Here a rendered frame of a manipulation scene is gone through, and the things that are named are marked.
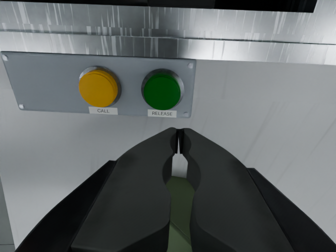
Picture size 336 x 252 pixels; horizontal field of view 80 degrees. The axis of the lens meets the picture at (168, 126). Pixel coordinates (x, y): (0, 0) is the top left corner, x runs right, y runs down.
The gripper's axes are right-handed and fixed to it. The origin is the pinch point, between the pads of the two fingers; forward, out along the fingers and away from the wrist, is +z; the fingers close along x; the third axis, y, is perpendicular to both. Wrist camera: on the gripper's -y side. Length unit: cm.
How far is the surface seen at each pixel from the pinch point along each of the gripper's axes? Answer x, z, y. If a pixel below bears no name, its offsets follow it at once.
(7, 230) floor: -154, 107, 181
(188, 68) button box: 1.0, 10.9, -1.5
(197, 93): 3.5, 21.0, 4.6
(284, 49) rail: 10.4, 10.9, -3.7
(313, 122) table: 23.9, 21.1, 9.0
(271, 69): 14.2, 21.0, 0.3
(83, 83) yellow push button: -10.0, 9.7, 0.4
